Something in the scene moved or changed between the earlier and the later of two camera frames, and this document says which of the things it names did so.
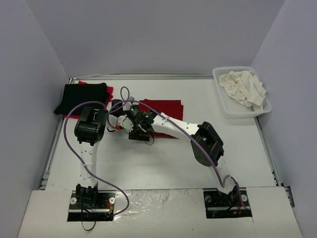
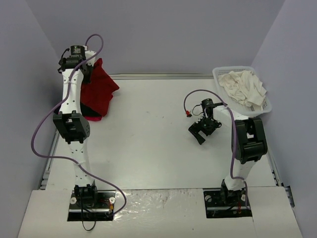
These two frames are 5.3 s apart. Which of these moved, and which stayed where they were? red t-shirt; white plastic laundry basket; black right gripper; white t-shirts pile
Moved: red t-shirt; black right gripper
Stayed: white t-shirts pile; white plastic laundry basket
